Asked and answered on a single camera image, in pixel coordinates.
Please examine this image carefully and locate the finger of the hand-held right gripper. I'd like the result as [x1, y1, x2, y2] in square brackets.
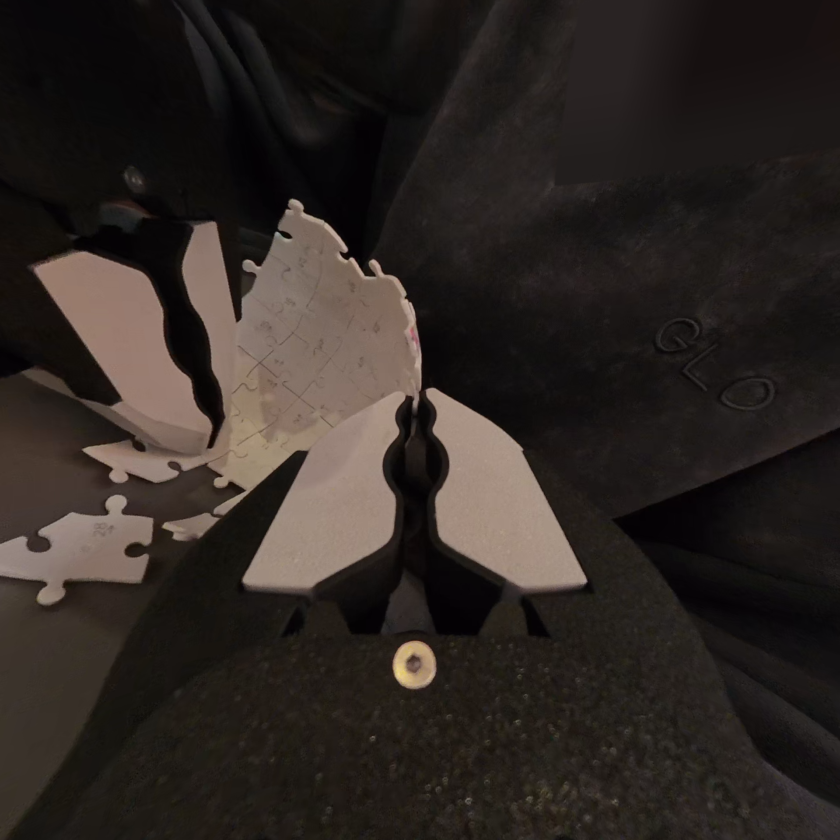
[26, 233, 224, 455]
[164, 218, 238, 434]

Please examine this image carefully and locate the row of white puzzle pieces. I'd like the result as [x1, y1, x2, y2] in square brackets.
[0, 436, 245, 608]

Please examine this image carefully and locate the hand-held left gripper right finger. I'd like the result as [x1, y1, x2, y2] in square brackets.
[424, 387, 588, 635]

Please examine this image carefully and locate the partly built puzzle ball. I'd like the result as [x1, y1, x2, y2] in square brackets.
[209, 200, 422, 492]

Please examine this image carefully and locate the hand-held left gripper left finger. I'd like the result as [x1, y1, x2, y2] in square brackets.
[241, 390, 414, 634]

